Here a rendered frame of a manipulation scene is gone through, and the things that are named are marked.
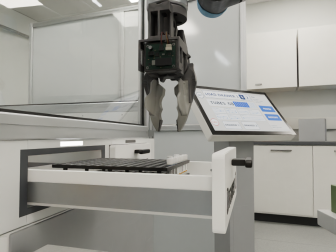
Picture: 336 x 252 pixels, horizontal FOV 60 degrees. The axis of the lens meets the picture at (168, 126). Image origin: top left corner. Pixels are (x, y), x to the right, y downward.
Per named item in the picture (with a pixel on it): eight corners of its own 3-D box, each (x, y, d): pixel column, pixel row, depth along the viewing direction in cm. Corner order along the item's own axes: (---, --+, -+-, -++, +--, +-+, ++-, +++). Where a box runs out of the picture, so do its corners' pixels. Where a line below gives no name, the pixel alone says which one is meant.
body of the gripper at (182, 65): (136, 74, 48) (136, 3, 49) (153, 84, 56) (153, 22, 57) (181, 72, 46) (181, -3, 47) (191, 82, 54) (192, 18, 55)
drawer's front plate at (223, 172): (236, 194, 67) (236, 146, 67) (225, 235, 39) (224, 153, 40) (228, 194, 67) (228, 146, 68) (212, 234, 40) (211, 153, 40)
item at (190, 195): (227, 188, 66) (227, 161, 66) (213, 220, 41) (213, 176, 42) (74, 181, 77) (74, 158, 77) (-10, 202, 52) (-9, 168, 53)
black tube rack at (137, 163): (189, 188, 64) (189, 159, 65) (167, 207, 47) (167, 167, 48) (99, 184, 70) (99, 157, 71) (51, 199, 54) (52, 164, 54)
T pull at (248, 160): (252, 164, 56) (252, 157, 56) (252, 168, 49) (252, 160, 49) (233, 163, 57) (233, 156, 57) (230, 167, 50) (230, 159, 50)
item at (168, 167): (189, 162, 65) (189, 159, 65) (167, 171, 48) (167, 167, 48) (181, 162, 65) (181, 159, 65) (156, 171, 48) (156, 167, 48)
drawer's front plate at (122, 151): (151, 173, 106) (151, 143, 107) (114, 186, 78) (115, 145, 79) (146, 173, 107) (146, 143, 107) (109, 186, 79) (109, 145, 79)
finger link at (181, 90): (170, 131, 48) (163, 76, 49) (179, 131, 54) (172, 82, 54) (189, 128, 47) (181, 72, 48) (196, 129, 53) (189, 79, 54)
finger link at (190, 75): (172, 105, 52) (166, 58, 53) (175, 106, 54) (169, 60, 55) (198, 100, 51) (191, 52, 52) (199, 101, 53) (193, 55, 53)
